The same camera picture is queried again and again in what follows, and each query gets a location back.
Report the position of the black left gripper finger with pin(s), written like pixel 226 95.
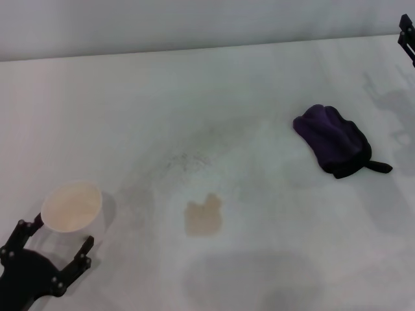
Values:
pixel 79 259
pixel 19 234

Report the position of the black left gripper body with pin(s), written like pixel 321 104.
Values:
pixel 26 278

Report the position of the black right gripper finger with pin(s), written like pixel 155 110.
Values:
pixel 407 35

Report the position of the white paper cup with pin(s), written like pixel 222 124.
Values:
pixel 71 207

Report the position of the purple rag with black trim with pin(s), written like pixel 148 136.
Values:
pixel 330 136

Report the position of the brown water stain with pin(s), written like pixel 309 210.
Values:
pixel 202 218

